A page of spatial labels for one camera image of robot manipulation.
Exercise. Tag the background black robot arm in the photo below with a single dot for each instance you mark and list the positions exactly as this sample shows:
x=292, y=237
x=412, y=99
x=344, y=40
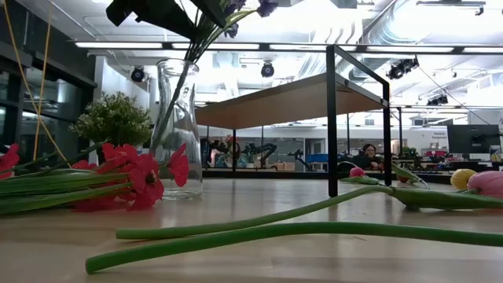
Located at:
x=259, y=151
x=220, y=151

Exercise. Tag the person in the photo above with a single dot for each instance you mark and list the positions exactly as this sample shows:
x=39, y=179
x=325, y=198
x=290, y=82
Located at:
x=368, y=157

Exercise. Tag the black ceiling spot lamp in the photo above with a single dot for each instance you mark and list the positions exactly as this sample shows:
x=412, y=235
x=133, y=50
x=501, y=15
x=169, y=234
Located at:
x=267, y=70
x=137, y=74

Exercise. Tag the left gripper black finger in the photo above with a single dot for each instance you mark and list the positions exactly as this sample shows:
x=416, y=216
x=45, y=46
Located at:
x=212, y=9
x=157, y=12

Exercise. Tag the dark maroon artificial tulip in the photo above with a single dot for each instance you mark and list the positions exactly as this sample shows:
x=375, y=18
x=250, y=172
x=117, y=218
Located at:
x=408, y=175

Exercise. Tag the potted green plant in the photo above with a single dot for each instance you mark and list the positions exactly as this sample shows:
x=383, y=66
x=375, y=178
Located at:
x=114, y=118

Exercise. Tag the red artificial tulip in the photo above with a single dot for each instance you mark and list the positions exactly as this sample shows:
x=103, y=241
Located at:
x=357, y=172

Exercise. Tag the black ceiling track lights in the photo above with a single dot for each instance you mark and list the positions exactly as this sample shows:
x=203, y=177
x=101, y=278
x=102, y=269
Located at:
x=401, y=67

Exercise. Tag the yellow artificial tulip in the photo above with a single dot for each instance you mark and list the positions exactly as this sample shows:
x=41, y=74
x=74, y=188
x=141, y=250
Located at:
x=463, y=178

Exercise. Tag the blue storage crate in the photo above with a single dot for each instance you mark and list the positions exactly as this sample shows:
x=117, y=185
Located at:
x=316, y=157

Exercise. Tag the long ceiling light strip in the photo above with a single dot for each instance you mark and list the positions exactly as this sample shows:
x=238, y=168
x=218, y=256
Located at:
x=118, y=45
x=298, y=47
x=408, y=49
x=236, y=46

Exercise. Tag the black computer monitor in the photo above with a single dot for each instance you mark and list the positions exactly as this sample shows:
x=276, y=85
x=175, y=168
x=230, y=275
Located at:
x=471, y=138

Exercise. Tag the wooden shelf black metal frame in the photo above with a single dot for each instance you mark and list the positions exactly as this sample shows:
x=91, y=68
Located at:
x=283, y=104

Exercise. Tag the large red flower bunch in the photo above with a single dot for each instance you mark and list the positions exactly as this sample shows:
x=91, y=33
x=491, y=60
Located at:
x=145, y=173

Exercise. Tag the pink artificial tulip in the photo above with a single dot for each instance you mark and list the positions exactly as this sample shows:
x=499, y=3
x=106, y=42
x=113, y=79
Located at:
x=432, y=199

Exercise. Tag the orange artificial tulip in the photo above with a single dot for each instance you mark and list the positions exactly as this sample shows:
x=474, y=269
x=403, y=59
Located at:
x=353, y=228

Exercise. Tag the purple flower bunch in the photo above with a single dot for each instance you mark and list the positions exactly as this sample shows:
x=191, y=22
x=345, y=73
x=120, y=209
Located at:
x=195, y=51

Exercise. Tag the clear glass vase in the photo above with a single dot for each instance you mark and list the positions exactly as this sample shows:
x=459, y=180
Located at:
x=184, y=129

